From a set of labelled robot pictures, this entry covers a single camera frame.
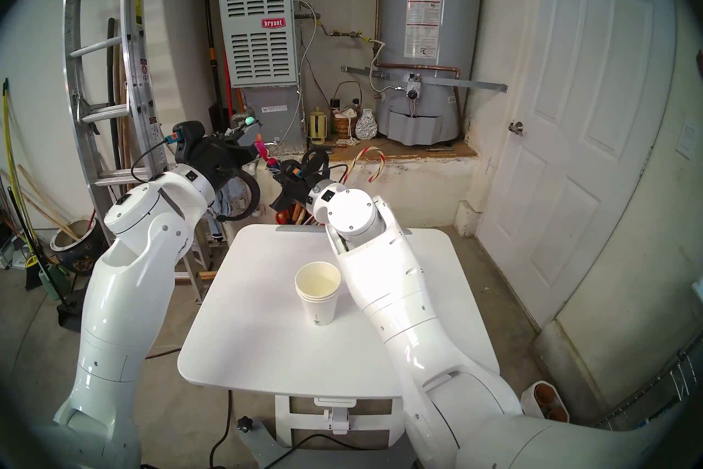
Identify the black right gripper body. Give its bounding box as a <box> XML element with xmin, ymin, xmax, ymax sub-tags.
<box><xmin>271</xmin><ymin>171</ymin><xmax>317</xmax><ymax>213</ymax></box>

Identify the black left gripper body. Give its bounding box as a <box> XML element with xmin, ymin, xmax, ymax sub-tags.
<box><xmin>191</xmin><ymin>137</ymin><xmax>254</xmax><ymax>189</ymax></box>

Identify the colourful bead stack marker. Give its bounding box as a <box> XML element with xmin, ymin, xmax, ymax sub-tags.
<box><xmin>244</xmin><ymin>115</ymin><xmax>280</xmax><ymax>169</ymax></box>

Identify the white paper cup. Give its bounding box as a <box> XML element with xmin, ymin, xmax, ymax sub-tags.
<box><xmin>295</xmin><ymin>261</ymin><xmax>342</xmax><ymax>297</ymax></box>
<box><xmin>297</xmin><ymin>284</ymin><xmax>341</xmax><ymax>301</ymax></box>

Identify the white cup with green logo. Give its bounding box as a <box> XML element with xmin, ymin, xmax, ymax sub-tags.
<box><xmin>298</xmin><ymin>288</ymin><xmax>340</xmax><ymax>327</ymax></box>

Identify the yellow jug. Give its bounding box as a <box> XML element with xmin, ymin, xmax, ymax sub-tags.
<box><xmin>309</xmin><ymin>106</ymin><xmax>328</xmax><ymax>145</ymax></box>

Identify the striped candy cane decoration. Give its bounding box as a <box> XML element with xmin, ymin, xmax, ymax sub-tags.
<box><xmin>343</xmin><ymin>146</ymin><xmax>386</xmax><ymax>185</ymax></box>

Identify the black pole with orange band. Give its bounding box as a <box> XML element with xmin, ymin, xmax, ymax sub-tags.
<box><xmin>200</xmin><ymin>0</ymin><xmax>228</xmax><ymax>133</ymax></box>

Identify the grey Bryant furnace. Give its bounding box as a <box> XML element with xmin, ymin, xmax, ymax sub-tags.
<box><xmin>213</xmin><ymin>0</ymin><xmax>305</xmax><ymax>155</ymax></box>

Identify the crumpled aluminium foil bundle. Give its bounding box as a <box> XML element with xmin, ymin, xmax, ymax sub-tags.
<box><xmin>354</xmin><ymin>109</ymin><xmax>378</xmax><ymax>140</ymax></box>

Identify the flexible metal conduit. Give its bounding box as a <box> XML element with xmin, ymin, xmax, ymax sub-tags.
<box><xmin>253</xmin><ymin>0</ymin><xmax>320</xmax><ymax>158</ymax></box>

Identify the aluminium extension ladder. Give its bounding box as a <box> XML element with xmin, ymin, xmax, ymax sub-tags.
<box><xmin>62</xmin><ymin>0</ymin><xmax>220</xmax><ymax>304</ymax></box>

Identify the wooden platform board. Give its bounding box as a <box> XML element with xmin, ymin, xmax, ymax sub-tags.
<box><xmin>308</xmin><ymin>139</ymin><xmax>478</xmax><ymax>162</ymax></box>

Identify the long black pole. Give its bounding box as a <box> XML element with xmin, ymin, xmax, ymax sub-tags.
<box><xmin>107</xmin><ymin>17</ymin><xmax>122</xmax><ymax>172</ymax></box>

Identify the gas pipe with yellow valve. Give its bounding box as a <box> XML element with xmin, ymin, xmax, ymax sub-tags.
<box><xmin>297</xmin><ymin>12</ymin><xmax>374</xmax><ymax>43</ymax></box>

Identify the dark blue ceramic pot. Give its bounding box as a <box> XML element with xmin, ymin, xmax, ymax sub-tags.
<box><xmin>49</xmin><ymin>218</ymin><xmax>108</xmax><ymax>276</ymax></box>

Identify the wooden pole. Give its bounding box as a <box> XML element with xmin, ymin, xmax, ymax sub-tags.
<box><xmin>16</xmin><ymin>164</ymin><xmax>80</xmax><ymax>240</ymax></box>

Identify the green watering can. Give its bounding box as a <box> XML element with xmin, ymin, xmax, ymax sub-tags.
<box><xmin>37</xmin><ymin>262</ymin><xmax>69</xmax><ymax>301</ymax></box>

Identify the black dustpan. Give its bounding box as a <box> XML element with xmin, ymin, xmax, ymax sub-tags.
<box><xmin>57</xmin><ymin>289</ymin><xmax>88</xmax><ymax>332</ymax></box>

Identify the grey water heater tank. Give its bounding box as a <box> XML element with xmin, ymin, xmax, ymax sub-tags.
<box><xmin>373</xmin><ymin>0</ymin><xmax>485</xmax><ymax>146</ymax></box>

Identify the white panel door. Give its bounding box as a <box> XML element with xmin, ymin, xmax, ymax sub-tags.
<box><xmin>475</xmin><ymin>0</ymin><xmax>676</xmax><ymax>328</ymax></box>

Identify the white planter with brown pots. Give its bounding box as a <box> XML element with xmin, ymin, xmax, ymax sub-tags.
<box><xmin>521</xmin><ymin>381</ymin><xmax>570</xmax><ymax>423</ymax></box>

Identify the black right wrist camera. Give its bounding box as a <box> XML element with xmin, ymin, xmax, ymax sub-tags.
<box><xmin>290</xmin><ymin>160</ymin><xmax>319</xmax><ymax>185</ymax></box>

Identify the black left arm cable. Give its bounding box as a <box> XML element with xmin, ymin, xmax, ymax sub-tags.
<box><xmin>217</xmin><ymin>171</ymin><xmax>262</xmax><ymax>222</ymax></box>

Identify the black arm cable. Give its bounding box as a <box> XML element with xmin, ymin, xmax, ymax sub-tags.
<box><xmin>217</xmin><ymin>171</ymin><xmax>262</xmax><ymax>222</ymax></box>
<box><xmin>301</xmin><ymin>147</ymin><xmax>331</xmax><ymax>183</ymax></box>

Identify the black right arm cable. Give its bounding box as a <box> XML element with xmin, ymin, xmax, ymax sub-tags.
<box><xmin>301</xmin><ymin>147</ymin><xmax>331</xmax><ymax>183</ymax></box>

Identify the wicker basket with handle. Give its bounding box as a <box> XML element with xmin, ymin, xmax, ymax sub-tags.
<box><xmin>332</xmin><ymin>81</ymin><xmax>360</xmax><ymax>140</ymax></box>

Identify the white flexible hose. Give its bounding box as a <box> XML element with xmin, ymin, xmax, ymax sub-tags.
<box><xmin>369</xmin><ymin>39</ymin><xmax>410</xmax><ymax>92</ymax></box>

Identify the wide grey metal strap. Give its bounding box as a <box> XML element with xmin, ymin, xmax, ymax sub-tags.
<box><xmin>341</xmin><ymin>65</ymin><xmax>509</xmax><ymax>93</ymax></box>

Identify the yellow handled broom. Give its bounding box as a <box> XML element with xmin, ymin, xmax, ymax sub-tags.
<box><xmin>2</xmin><ymin>78</ymin><xmax>42</xmax><ymax>292</ymax></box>

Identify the white table frame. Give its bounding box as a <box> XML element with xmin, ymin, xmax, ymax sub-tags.
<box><xmin>236</xmin><ymin>394</ymin><xmax>410</xmax><ymax>469</ymax></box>

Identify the black floor cable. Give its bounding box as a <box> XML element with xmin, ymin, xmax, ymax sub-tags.
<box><xmin>209</xmin><ymin>391</ymin><xmax>341</xmax><ymax>469</ymax></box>

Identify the white light switch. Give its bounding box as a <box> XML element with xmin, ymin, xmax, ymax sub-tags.
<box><xmin>674</xmin><ymin>119</ymin><xmax>701</xmax><ymax>161</ymax></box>

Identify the metal wire shelf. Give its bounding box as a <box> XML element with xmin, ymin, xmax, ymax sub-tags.
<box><xmin>593</xmin><ymin>331</ymin><xmax>703</xmax><ymax>430</ymax></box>

